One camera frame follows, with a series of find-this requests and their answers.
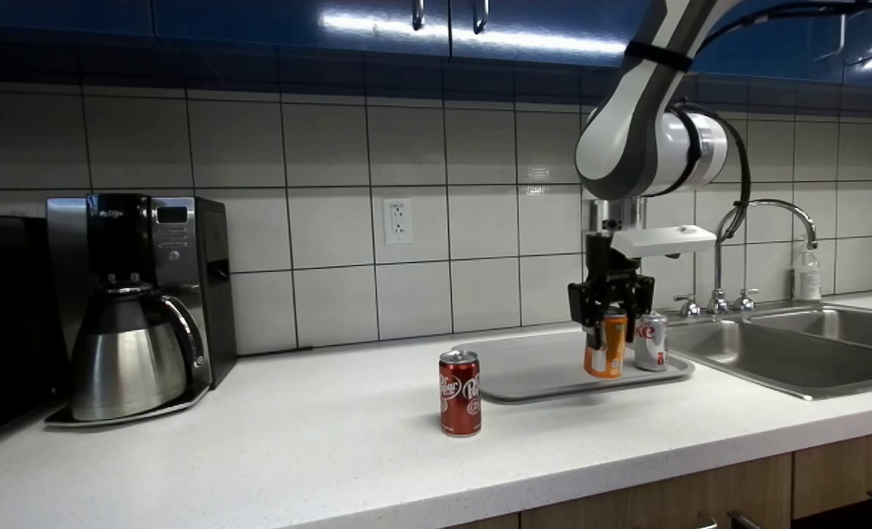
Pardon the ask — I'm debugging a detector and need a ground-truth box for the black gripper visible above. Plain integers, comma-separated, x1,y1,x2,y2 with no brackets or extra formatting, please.
568,233,658,350

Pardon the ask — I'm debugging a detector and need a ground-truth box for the orange soda can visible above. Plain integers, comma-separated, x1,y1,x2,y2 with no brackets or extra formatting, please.
583,305,633,382

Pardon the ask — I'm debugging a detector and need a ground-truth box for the silver can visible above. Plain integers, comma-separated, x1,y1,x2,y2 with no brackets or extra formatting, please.
633,309,674,375

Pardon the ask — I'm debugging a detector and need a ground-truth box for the red soda can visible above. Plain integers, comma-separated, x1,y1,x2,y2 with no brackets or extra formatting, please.
437,346,486,441

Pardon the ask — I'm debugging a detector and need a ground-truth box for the grey plastic tray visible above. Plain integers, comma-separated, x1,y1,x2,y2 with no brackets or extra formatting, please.
451,322,700,404

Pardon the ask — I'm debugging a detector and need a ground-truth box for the chrome gooseneck faucet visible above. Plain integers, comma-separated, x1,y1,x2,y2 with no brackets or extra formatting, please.
710,196,822,318

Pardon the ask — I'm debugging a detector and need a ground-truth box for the clear pump soap bottle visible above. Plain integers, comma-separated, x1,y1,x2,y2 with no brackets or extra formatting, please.
791,243,826,305

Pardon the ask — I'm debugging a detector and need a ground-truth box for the wooden lower cabinet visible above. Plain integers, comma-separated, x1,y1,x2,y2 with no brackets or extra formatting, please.
446,427,872,529

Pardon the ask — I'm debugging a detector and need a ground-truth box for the stainless steel sink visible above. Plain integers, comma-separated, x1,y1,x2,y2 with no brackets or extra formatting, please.
649,303,872,403

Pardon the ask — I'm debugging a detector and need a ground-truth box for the black coffee maker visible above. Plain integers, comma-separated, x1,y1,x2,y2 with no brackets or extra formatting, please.
45,190,239,431

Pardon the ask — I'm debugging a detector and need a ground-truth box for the steel coffee carafe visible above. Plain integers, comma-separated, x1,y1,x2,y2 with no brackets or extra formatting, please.
69,281,211,427

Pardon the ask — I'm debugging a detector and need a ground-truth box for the blue upper cabinet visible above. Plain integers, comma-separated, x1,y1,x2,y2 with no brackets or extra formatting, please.
0,0,872,93

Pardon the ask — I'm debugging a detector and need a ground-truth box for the black microwave oven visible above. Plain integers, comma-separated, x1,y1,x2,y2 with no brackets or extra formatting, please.
0,210,66,443

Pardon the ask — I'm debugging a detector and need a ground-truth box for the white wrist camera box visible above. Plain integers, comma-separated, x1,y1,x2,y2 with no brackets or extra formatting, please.
609,224,721,260

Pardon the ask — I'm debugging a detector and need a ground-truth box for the white wall outlet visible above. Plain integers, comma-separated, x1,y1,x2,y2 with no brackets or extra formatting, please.
382,196,417,246

